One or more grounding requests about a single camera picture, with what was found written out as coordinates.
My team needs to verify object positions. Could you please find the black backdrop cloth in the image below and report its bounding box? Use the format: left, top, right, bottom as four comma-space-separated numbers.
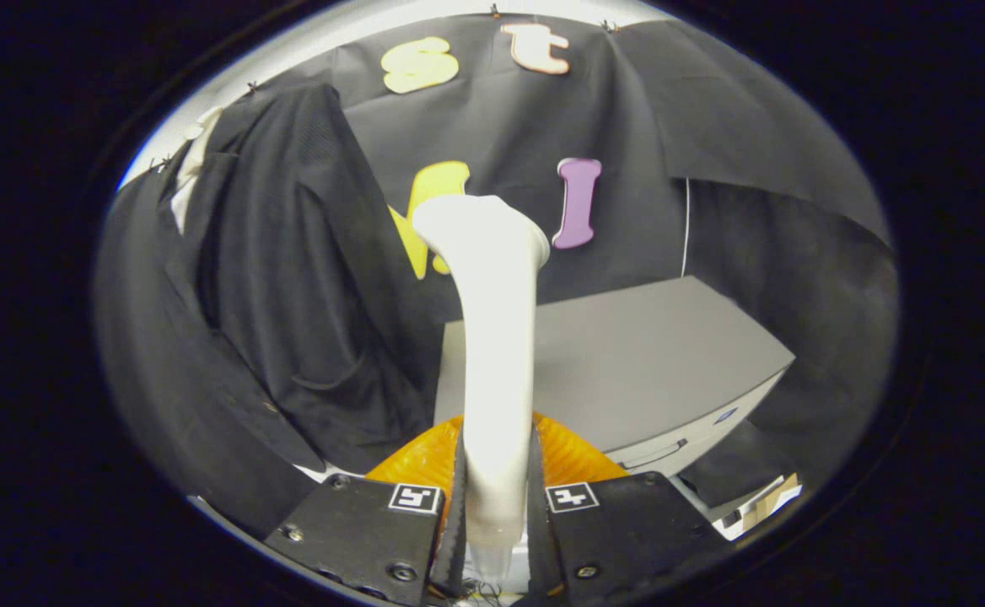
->
117, 13, 898, 507

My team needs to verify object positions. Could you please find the grey cabinet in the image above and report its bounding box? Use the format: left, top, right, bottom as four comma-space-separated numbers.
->
433, 276, 797, 477

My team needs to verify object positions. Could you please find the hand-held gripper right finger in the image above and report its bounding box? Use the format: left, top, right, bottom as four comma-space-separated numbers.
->
526, 411, 729, 607

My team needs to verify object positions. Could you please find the white paper slip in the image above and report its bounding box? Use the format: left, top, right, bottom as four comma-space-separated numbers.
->
712, 485, 784, 540

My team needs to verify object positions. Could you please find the white garment steamer nozzle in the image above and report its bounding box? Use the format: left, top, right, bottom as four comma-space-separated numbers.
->
411, 195, 551, 583

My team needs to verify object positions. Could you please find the black suit jacket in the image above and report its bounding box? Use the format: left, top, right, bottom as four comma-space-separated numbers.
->
96, 80, 447, 540

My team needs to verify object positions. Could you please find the cardboard piece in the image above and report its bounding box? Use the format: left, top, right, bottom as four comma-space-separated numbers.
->
750, 472, 804, 524

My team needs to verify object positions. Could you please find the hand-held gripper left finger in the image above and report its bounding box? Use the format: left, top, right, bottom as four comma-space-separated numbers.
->
263, 413, 468, 607

